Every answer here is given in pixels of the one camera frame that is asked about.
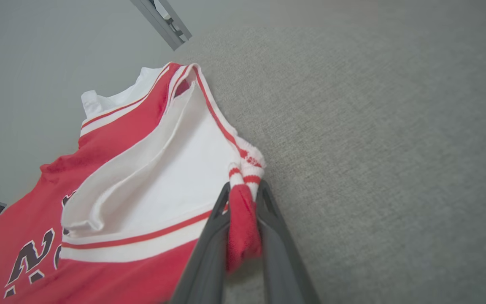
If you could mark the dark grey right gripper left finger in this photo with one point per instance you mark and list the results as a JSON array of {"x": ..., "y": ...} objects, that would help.
[{"x": 205, "y": 261}]

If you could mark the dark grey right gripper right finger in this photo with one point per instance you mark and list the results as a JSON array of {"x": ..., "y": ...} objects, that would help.
[{"x": 281, "y": 261}]

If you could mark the red and white basketball jersey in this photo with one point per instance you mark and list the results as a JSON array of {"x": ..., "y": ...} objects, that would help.
[{"x": 120, "y": 143}]

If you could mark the grey metal partition post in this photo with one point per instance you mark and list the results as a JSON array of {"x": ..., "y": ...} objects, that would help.
[{"x": 158, "y": 23}]

